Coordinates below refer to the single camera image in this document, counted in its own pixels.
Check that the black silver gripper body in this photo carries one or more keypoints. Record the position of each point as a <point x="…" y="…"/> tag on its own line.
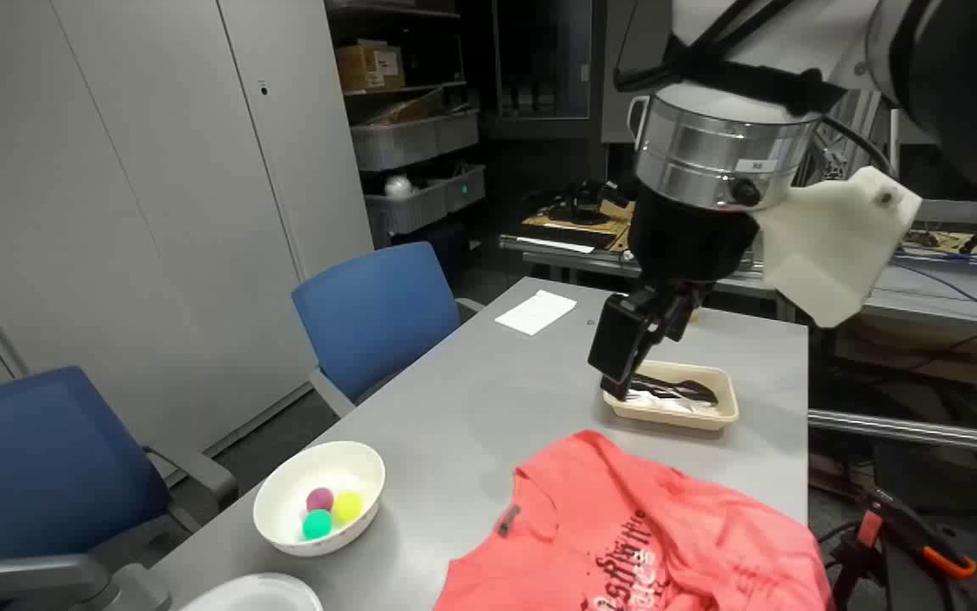
<point x="693" y="148"/>

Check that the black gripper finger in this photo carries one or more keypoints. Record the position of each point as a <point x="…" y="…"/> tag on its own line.
<point x="614" y="345"/>
<point x="675" y="311"/>

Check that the orange printed sweatshirt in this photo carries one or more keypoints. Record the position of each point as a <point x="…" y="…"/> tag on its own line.
<point x="645" y="532"/>

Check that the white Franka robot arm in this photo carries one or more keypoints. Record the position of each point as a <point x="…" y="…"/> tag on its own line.
<point x="830" y="34"/>

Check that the white paper sheet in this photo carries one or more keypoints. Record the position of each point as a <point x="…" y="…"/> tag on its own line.
<point x="536" y="313"/>

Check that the beige cutlery tray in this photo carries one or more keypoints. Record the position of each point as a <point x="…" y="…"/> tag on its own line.
<point x="668" y="416"/>

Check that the grey storage bin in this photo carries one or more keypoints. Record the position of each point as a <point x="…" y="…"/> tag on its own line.
<point x="397" y="141"/>
<point x="433" y="204"/>

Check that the blue office chair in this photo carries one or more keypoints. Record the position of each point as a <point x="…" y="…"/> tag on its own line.
<point x="375" y="311"/>
<point x="48" y="463"/>

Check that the small white ball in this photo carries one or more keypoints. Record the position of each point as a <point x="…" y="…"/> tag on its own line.
<point x="397" y="188"/>

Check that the white bowl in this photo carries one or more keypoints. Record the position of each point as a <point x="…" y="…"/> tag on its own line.
<point x="329" y="463"/>

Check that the yellow ball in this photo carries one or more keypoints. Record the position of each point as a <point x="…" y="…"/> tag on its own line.
<point x="347" y="507"/>

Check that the pink ball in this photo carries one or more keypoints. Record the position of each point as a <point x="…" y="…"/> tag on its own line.
<point x="319" y="500"/>

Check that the cardboard box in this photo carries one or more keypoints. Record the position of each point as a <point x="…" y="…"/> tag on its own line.
<point x="366" y="64"/>

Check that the green ball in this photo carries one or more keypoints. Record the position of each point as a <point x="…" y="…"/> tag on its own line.
<point x="315" y="524"/>

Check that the orange black clamp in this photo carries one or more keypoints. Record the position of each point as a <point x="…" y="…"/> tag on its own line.
<point x="946" y="561"/>

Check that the white plate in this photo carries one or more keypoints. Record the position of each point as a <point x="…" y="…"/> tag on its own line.
<point x="252" y="596"/>

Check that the grey metal cabinet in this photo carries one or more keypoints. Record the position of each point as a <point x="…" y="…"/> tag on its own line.
<point x="151" y="172"/>

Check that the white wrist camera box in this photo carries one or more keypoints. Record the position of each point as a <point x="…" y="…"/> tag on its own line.
<point x="839" y="242"/>

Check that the aluminium rail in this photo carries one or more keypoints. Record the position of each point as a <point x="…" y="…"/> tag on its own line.
<point x="907" y="430"/>

